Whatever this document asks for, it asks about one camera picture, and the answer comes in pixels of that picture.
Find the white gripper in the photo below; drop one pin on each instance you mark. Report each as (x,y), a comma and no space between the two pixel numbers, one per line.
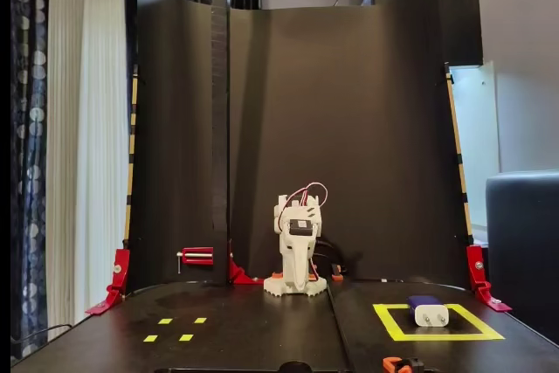
(298,255)

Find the blue white charger block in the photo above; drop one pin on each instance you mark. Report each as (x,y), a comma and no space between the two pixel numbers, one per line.
(430,316)

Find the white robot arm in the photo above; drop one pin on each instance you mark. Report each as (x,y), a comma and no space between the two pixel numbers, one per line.
(273,288)

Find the orange black spring clamp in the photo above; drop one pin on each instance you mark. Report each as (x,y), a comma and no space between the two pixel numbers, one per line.
(312,277)
(276,275)
(391,365)
(335,272)

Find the red screw clamp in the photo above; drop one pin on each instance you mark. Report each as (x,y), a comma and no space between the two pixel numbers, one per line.
(198,259)

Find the small yellow tape marker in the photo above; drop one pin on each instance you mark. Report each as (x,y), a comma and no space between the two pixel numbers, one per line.
(200,319)
(165,321)
(150,338)
(186,337)

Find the black vertical mast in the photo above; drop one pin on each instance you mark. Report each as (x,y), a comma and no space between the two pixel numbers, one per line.
(220,128)

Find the yellow tape square outline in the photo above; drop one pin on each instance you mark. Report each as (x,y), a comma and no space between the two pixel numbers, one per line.
(436,336)

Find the red plastic clamp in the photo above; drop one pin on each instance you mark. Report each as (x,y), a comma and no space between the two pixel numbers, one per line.
(120,268)
(476,259)

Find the black backdrop board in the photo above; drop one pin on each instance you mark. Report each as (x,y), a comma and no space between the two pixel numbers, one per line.
(349,84)

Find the yellow black striped stick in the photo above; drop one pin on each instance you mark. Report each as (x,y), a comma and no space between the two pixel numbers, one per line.
(132,128)
(458,159)

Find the black sofa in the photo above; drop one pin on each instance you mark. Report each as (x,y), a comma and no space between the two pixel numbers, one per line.
(524,237)

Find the white pleated curtain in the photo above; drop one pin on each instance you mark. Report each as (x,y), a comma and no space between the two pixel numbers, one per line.
(87,128)

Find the red mast base bracket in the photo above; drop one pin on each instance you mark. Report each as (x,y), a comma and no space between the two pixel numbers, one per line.
(238,274)

